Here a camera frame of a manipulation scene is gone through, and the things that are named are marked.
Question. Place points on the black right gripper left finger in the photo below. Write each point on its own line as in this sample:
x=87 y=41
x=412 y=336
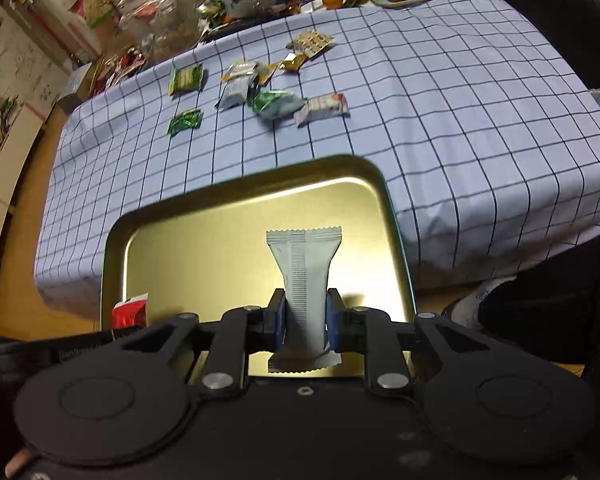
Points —
x=231 y=341

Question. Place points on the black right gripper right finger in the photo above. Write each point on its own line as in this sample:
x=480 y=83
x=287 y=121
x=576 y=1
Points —
x=395 y=354

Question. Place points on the pale grey snack bar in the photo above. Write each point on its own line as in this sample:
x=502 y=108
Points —
x=303 y=258

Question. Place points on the red white snack packet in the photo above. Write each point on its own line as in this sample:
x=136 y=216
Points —
x=130 y=313

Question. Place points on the dark green snack packet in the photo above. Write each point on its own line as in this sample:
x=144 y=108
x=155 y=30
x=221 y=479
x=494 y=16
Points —
x=188 y=120

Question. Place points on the white orange hawthorn snack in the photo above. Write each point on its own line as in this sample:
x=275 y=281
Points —
x=322 y=107

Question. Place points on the green white snack bag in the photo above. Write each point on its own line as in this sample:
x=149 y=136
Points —
x=273 y=105

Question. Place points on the grey white snack packet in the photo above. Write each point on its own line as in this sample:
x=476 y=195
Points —
x=236 y=92

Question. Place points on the green yellow snack packet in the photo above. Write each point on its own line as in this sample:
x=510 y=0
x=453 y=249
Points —
x=184 y=80

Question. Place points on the silver yellow snack packet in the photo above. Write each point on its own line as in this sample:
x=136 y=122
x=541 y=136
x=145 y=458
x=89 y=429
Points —
x=261 y=71

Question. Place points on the gold foil candy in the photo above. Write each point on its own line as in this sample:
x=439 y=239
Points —
x=293 y=62

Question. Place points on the brown patterned snack packet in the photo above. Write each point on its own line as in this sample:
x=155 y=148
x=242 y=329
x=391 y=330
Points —
x=311 y=43

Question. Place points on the gold metal tray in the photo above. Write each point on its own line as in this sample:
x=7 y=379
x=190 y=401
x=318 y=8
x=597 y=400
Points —
x=205 y=252

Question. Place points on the blue checkered tablecloth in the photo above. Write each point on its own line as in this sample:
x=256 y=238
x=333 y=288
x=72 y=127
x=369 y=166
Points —
x=487 y=138

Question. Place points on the red snack pile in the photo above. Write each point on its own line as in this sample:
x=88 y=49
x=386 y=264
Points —
x=118 y=67

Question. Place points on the clear glass cookie jar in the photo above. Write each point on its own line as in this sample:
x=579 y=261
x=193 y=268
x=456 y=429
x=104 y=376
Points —
x=161 y=29

